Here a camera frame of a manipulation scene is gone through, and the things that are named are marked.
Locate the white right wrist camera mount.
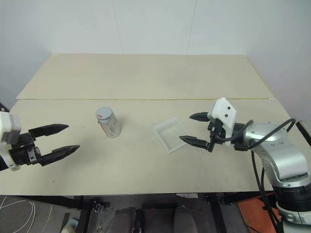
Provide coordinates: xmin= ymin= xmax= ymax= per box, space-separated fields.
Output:
xmin=207 ymin=97 xmax=237 ymax=148

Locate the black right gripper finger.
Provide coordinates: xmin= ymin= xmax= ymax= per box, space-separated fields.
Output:
xmin=179 ymin=135 xmax=211 ymax=151
xmin=189 ymin=111 xmax=209 ymax=122

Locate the clear plastic tray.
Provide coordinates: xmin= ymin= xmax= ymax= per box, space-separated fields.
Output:
xmin=155 ymin=117 xmax=191 ymax=154

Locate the clear jar with grey lid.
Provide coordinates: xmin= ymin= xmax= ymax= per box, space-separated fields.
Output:
xmin=95 ymin=107 xmax=121 ymax=138

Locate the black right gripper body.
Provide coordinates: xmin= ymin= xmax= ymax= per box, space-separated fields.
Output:
xmin=207 ymin=118 xmax=227 ymax=153

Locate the orange floor mat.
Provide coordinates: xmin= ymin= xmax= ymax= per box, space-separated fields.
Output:
xmin=237 ymin=194 xmax=280 ymax=233

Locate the white cable on floor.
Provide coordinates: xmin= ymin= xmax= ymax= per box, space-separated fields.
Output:
xmin=0 ymin=197 xmax=53 ymax=233

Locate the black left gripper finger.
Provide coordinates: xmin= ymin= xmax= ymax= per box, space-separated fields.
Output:
xmin=28 ymin=123 xmax=69 ymax=139
xmin=38 ymin=145 xmax=81 ymax=167

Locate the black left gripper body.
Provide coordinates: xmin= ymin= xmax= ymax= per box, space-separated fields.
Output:
xmin=9 ymin=133 xmax=43 ymax=166

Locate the grey jar lid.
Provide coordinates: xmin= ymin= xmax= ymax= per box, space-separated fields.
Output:
xmin=95 ymin=107 xmax=113 ymax=121

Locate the black table frame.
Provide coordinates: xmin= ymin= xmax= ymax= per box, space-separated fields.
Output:
xmin=0 ymin=191 xmax=277 ymax=233

